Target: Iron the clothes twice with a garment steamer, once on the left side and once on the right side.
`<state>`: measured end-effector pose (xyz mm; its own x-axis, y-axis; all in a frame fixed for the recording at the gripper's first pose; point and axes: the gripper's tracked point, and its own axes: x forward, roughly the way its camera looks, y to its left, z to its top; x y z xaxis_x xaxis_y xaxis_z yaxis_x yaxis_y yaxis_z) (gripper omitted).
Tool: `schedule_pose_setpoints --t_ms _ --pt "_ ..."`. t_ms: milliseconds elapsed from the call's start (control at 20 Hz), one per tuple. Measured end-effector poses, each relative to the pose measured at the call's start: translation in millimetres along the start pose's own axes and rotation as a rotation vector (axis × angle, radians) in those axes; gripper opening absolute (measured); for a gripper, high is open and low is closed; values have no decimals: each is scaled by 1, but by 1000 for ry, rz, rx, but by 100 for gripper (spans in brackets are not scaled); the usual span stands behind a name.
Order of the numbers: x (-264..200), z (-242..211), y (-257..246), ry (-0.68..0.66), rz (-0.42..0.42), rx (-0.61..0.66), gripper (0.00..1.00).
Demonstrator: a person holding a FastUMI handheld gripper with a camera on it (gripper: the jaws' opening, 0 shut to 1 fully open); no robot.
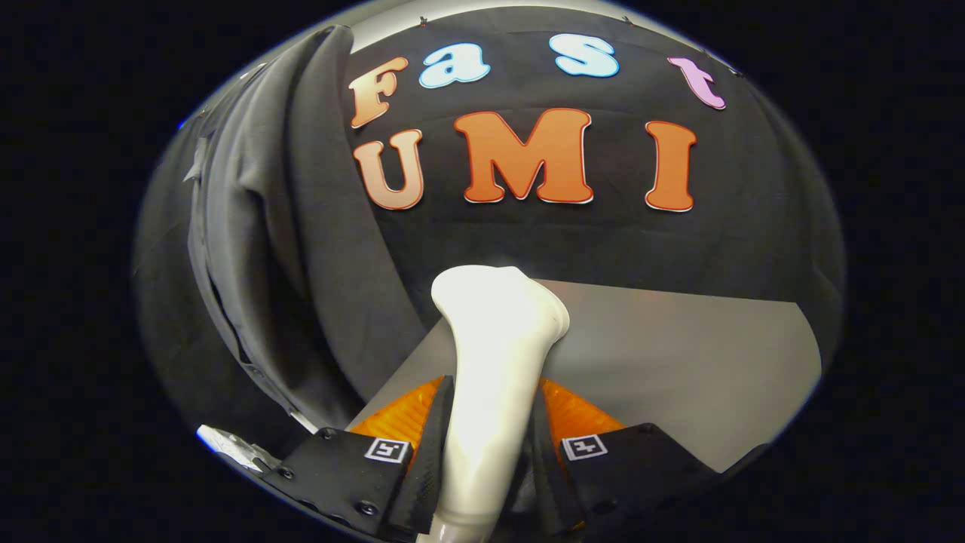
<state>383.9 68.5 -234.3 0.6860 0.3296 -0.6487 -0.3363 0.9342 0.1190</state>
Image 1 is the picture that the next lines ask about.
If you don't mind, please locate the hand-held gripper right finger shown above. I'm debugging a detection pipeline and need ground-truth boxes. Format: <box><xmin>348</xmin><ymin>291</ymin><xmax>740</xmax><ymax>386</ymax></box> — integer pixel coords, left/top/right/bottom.
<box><xmin>528</xmin><ymin>377</ymin><xmax>717</xmax><ymax>536</ymax></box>

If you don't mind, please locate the grey button-up shirt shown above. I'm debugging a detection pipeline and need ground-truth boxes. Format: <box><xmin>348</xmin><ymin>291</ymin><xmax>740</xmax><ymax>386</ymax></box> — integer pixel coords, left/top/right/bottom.
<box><xmin>185</xmin><ymin>25</ymin><xmax>430</xmax><ymax>434</ymax></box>

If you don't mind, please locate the grey cabinet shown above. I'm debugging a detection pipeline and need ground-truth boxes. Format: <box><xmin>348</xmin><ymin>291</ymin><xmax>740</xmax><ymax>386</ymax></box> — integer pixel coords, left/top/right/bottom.
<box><xmin>347</xmin><ymin>278</ymin><xmax>823</xmax><ymax>474</ymax></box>

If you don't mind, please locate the white garment steamer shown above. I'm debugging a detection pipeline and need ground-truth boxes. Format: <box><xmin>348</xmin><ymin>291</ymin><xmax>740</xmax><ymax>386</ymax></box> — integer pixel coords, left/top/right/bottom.
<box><xmin>415</xmin><ymin>264</ymin><xmax>571</xmax><ymax>543</ymax></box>

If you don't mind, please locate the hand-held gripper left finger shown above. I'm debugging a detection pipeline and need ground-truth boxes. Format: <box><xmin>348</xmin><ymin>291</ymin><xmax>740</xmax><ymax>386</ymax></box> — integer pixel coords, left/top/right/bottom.
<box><xmin>260</xmin><ymin>375</ymin><xmax>455</xmax><ymax>542</ymax></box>

